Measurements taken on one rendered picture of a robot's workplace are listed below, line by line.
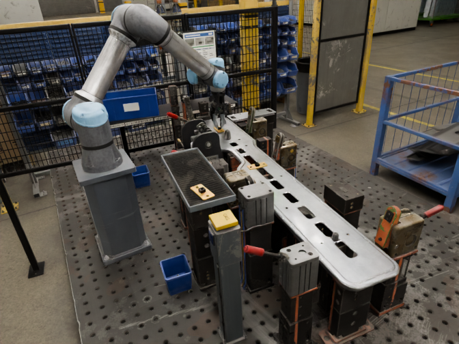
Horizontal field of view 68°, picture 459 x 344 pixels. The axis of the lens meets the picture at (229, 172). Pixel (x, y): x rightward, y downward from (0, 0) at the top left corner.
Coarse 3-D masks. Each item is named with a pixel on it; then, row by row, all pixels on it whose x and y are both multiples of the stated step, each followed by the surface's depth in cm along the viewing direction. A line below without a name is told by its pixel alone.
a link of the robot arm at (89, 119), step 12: (84, 108) 122; (96, 108) 123; (72, 120) 125; (84, 120) 119; (96, 120) 120; (108, 120) 126; (84, 132) 121; (96, 132) 122; (108, 132) 126; (84, 144) 124; (96, 144) 124
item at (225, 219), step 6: (228, 210) 91; (210, 216) 89; (216, 216) 89; (222, 216) 89; (228, 216) 89; (234, 216) 89; (216, 222) 87; (222, 222) 87; (228, 222) 87; (234, 222) 86; (216, 228) 85; (222, 228) 86
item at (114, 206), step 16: (80, 160) 137; (128, 160) 135; (80, 176) 125; (96, 176) 125; (112, 176) 127; (128, 176) 132; (96, 192) 127; (112, 192) 130; (128, 192) 134; (96, 208) 131; (112, 208) 133; (128, 208) 137; (96, 224) 135; (112, 224) 136; (128, 224) 139; (96, 240) 152; (112, 240) 139; (128, 240) 143; (144, 240) 149; (112, 256) 142; (128, 256) 144
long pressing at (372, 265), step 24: (240, 144) 167; (240, 168) 145; (264, 168) 144; (288, 192) 127; (312, 192) 126; (288, 216) 114; (336, 216) 112; (312, 240) 103; (360, 240) 102; (336, 264) 94; (360, 264) 93; (384, 264) 93; (360, 288) 87
